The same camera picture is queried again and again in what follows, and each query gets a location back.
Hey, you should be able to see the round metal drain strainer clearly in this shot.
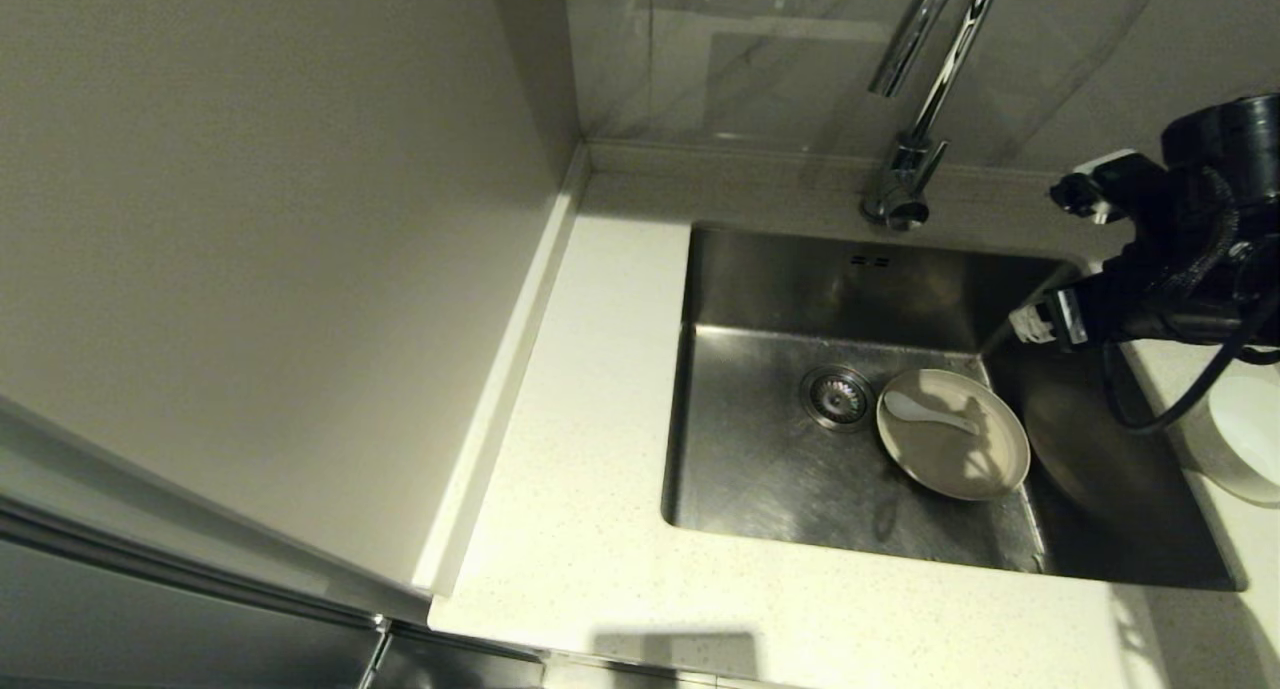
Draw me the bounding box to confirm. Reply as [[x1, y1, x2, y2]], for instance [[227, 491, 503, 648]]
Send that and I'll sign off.
[[800, 364, 879, 433]]

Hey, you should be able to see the grey glossy cabinet front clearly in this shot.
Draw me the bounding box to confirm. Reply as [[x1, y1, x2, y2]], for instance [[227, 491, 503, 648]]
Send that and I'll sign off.
[[0, 399, 547, 689]]

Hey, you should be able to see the white ceramic soup spoon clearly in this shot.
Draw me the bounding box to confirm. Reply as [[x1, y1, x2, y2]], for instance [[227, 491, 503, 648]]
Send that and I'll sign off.
[[884, 389, 983, 437]]

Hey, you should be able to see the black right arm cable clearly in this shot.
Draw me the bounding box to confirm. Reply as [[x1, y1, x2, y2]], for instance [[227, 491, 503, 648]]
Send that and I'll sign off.
[[1100, 299, 1280, 434]]

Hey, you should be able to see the cream round plate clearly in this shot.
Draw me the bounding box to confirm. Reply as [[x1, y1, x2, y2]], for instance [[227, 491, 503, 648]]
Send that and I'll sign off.
[[876, 368, 1032, 502]]

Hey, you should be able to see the chrome gooseneck faucet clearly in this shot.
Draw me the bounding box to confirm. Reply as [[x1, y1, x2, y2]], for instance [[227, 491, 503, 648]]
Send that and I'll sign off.
[[861, 0, 1004, 233]]

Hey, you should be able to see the stainless steel sink basin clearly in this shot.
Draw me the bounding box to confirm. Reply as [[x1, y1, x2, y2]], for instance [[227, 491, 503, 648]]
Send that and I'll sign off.
[[660, 221, 1246, 592]]

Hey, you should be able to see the beige tall cabinet side panel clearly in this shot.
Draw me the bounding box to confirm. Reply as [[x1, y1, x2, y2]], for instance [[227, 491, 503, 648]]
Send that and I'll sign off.
[[0, 0, 591, 598]]

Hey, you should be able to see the white ceramic bowl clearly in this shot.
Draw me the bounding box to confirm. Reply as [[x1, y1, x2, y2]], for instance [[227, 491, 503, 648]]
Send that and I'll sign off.
[[1180, 373, 1280, 507]]

